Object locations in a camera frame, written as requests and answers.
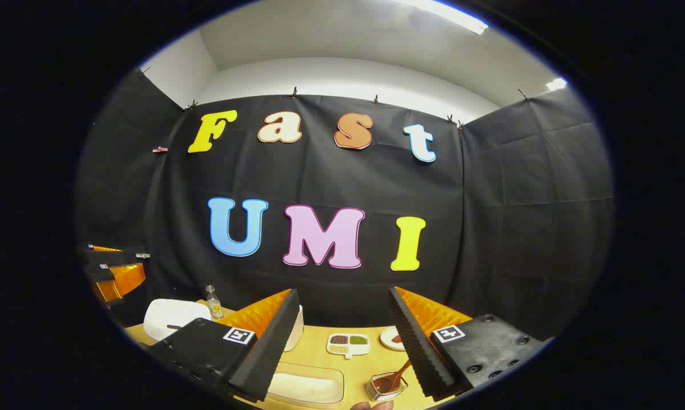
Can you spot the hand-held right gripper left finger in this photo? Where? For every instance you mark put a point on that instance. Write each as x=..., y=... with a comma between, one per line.
x=268, y=353

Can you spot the black backdrop cloth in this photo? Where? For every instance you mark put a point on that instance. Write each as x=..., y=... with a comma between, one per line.
x=331, y=182

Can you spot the white rice cooker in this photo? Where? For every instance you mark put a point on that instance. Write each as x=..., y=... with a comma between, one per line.
x=171, y=313

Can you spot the clear plastic rice container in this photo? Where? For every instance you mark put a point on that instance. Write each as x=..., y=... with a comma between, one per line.
x=305, y=387

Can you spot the brown wooden spoon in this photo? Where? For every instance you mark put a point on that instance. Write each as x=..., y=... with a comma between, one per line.
x=402, y=370

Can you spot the white toaster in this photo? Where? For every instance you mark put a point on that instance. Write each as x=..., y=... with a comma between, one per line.
x=296, y=336

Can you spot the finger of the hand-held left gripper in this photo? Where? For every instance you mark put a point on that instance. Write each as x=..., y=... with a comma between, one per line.
x=109, y=256
x=100, y=274

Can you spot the short ceiling light strip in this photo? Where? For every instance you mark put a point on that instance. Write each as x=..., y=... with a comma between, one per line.
x=556, y=84

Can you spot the small white round plate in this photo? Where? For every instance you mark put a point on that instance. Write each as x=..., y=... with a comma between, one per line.
x=388, y=339

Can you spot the white divided bean dish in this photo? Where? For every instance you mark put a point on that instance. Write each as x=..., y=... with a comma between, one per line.
x=348, y=344

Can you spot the small clear glass bottle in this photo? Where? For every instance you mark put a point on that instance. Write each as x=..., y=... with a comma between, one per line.
x=214, y=307

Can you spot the row of black cloth clips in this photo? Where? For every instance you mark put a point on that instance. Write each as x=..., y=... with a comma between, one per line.
x=294, y=92

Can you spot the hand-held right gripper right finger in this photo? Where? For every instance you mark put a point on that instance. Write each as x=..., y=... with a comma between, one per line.
x=419, y=353

